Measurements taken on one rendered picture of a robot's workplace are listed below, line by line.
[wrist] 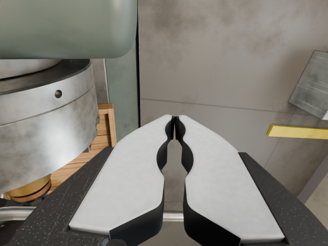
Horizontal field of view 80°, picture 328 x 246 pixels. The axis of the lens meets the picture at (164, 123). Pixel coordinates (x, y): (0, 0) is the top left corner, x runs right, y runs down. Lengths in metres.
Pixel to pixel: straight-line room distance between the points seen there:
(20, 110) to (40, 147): 0.06
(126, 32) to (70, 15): 0.05
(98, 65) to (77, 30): 0.40
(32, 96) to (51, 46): 0.08
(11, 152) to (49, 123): 0.05
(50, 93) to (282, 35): 1.82
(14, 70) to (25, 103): 0.06
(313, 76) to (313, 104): 0.24
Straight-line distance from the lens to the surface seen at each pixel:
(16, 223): 0.62
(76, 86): 0.31
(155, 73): 1.52
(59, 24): 0.19
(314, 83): 2.12
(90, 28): 0.19
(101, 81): 0.60
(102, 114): 0.62
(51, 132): 0.29
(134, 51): 0.91
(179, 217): 0.25
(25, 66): 0.31
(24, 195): 0.48
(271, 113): 2.19
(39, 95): 0.27
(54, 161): 0.31
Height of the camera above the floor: 1.43
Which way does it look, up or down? 58 degrees down
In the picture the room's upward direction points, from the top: 155 degrees clockwise
